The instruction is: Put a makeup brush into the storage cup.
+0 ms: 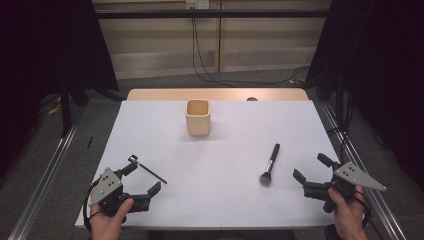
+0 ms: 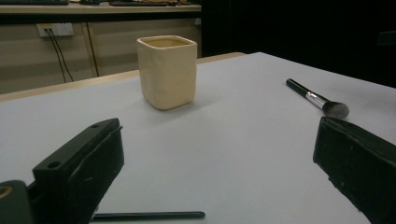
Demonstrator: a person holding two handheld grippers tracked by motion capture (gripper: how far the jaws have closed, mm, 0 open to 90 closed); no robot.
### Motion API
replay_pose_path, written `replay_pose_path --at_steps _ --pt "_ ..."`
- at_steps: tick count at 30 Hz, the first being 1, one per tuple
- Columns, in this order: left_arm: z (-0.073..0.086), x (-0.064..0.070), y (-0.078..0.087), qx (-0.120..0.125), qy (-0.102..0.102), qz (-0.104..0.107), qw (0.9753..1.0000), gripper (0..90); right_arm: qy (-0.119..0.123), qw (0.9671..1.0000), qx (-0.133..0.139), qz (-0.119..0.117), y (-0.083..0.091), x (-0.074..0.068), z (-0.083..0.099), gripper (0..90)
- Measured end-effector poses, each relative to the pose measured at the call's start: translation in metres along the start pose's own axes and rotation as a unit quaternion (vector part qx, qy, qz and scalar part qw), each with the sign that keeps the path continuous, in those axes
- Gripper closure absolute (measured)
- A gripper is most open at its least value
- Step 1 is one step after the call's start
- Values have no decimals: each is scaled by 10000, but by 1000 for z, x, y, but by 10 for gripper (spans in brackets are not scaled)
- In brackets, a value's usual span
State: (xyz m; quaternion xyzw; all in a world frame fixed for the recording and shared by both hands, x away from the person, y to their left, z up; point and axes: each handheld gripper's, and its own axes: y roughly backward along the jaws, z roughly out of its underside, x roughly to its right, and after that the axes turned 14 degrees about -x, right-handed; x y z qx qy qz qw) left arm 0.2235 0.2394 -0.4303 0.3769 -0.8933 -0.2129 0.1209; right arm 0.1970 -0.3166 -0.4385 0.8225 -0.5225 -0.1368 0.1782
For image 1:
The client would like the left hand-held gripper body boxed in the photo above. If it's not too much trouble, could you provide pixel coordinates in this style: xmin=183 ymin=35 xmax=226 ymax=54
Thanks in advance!
xmin=88 ymin=167 xmax=151 ymax=217

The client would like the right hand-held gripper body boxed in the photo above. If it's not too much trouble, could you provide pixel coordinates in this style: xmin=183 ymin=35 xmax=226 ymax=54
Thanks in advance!
xmin=302 ymin=161 xmax=388 ymax=214

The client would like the thin black eyebrow brush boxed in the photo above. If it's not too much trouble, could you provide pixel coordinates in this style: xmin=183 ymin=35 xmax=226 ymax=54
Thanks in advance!
xmin=128 ymin=154 xmax=168 ymax=185

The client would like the black powder makeup brush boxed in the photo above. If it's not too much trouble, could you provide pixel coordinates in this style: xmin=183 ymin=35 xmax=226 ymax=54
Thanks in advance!
xmin=259 ymin=143 xmax=281 ymax=186

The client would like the beige square cup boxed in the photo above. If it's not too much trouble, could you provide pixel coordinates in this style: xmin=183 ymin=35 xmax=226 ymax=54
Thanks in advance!
xmin=185 ymin=99 xmax=212 ymax=137

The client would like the person's left hand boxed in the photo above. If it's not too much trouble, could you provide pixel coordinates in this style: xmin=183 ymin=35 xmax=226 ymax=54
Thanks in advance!
xmin=89 ymin=198 xmax=135 ymax=240

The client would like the person's right hand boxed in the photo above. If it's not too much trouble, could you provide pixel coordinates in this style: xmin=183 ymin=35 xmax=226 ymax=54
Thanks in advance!
xmin=327 ymin=185 xmax=369 ymax=240

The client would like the white table sheet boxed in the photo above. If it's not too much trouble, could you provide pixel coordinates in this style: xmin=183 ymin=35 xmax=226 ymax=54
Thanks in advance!
xmin=74 ymin=99 xmax=368 ymax=230

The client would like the yellow floor tape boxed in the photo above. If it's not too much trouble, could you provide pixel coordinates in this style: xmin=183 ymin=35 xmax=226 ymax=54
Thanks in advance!
xmin=47 ymin=96 xmax=63 ymax=116

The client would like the black curtain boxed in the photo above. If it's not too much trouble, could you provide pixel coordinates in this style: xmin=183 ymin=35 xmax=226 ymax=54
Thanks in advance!
xmin=304 ymin=0 xmax=424 ymax=191
xmin=0 ymin=0 xmax=119 ymax=178

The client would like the black horizontal bar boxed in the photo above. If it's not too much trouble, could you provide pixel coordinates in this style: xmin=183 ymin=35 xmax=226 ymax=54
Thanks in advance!
xmin=94 ymin=9 xmax=331 ymax=19

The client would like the right hand-held gripper cable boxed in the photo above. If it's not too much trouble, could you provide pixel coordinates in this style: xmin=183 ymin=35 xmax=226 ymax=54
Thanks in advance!
xmin=353 ymin=191 xmax=372 ymax=228

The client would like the aluminium floor rail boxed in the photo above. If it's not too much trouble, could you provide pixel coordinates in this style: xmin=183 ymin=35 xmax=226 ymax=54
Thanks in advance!
xmin=319 ymin=101 xmax=408 ymax=240
xmin=8 ymin=106 xmax=84 ymax=240

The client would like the black floor cable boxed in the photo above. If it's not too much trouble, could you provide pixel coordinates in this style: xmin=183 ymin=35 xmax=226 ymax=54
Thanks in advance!
xmin=191 ymin=8 xmax=311 ymax=86

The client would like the white wall socket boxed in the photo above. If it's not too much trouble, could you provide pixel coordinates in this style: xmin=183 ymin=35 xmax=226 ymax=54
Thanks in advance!
xmin=185 ymin=0 xmax=210 ymax=10

